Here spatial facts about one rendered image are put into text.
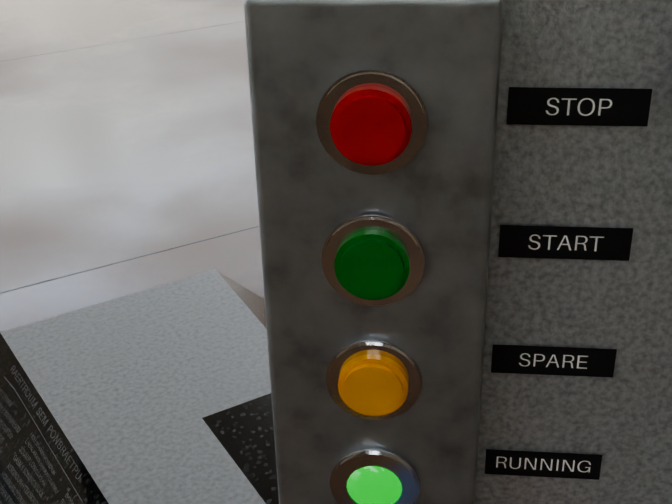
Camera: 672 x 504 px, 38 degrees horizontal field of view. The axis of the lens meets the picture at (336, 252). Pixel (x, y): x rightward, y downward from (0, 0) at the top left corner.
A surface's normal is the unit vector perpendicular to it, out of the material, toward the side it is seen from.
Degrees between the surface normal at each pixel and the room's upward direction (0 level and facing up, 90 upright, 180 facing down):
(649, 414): 90
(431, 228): 90
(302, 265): 90
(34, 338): 0
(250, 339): 0
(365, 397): 90
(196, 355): 0
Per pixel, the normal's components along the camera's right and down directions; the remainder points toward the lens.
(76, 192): -0.03, -0.88
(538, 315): -0.11, 0.48
